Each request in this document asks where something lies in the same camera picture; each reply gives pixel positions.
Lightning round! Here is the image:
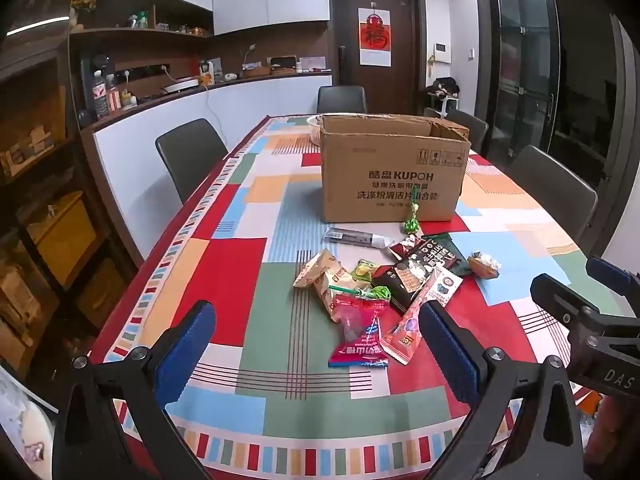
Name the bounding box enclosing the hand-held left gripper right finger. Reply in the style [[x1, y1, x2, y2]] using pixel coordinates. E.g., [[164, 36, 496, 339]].
[[417, 300, 586, 480]]

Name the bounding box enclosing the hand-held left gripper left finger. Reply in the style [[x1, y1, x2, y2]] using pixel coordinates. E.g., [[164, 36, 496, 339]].
[[52, 300, 218, 480]]

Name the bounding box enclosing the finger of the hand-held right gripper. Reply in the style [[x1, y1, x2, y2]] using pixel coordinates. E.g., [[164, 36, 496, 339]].
[[586, 257, 640, 297], [530, 273, 602, 334]]

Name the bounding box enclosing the orange sausage snack packet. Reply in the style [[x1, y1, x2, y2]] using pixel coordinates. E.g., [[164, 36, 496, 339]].
[[380, 266, 463, 365]]

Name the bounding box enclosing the black snack packet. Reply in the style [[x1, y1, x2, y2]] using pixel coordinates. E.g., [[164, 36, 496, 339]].
[[372, 240, 463, 313]]

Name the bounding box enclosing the red clear snack packet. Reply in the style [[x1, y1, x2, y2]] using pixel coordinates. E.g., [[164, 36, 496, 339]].
[[328, 296, 391, 368]]

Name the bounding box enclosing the dark green snack packet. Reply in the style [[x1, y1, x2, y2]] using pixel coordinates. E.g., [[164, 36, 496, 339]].
[[422, 232, 476, 277]]

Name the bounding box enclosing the dark red snack packet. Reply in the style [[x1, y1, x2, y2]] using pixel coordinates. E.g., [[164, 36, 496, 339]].
[[387, 234, 426, 262]]

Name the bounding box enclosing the small yellow-green snack packet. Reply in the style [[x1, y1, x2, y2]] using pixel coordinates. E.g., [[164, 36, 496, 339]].
[[350, 259, 382, 283]]

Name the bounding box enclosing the beige snack bag red label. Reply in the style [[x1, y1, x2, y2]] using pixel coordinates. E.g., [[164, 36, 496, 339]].
[[314, 272, 373, 322]]

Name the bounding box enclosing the green twisted candy packet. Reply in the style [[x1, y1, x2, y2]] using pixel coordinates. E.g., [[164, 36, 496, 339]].
[[402, 194, 422, 235]]

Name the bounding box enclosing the long grey snack packet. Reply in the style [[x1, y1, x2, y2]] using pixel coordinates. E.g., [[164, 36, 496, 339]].
[[325, 227, 393, 250]]

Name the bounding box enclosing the brown cardboard box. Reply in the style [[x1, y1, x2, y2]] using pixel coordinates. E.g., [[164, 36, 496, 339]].
[[318, 114, 472, 224]]

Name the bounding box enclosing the grey dining chair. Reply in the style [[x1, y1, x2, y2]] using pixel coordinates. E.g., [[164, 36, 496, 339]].
[[445, 109, 489, 153], [509, 145, 599, 256], [155, 118, 229, 206], [317, 85, 368, 115]]

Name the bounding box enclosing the yellow storage bin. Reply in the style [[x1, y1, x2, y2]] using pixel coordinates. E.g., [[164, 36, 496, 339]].
[[25, 192, 98, 286]]

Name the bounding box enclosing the dark open shelving unit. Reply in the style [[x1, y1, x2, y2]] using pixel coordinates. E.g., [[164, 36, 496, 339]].
[[0, 0, 138, 386]]

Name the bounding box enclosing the dark glass door cabinet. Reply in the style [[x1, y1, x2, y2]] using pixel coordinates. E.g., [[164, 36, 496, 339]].
[[474, 0, 561, 168]]

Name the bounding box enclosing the white counter cabinet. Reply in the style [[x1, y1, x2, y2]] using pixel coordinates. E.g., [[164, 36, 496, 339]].
[[82, 71, 333, 261]]

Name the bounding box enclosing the dark coat pile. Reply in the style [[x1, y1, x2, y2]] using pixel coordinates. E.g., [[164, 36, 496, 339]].
[[426, 77, 461, 98]]

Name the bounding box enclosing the white fruit basket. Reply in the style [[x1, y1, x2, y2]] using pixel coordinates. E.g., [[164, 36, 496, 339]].
[[306, 114, 326, 147]]

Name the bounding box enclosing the white flat kitchen appliance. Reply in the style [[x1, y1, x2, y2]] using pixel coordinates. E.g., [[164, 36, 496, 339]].
[[160, 76, 201, 94]]

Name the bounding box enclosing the clear plastic bottle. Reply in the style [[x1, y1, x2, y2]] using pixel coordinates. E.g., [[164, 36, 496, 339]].
[[92, 70, 110, 120]]

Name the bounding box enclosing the dark wooden door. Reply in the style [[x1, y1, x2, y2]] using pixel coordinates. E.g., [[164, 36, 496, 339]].
[[327, 0, 427, 116]]

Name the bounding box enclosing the red and white door poster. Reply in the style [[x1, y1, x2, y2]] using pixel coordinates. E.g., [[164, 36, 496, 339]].
[[358, 2, 392, 67]]

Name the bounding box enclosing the white power cable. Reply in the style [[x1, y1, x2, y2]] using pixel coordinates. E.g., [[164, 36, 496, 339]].
[[160, 64, 232, 153]]

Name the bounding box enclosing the wooden wall shelf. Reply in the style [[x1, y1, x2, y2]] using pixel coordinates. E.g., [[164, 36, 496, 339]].
[[70, 0, 213, 41]]

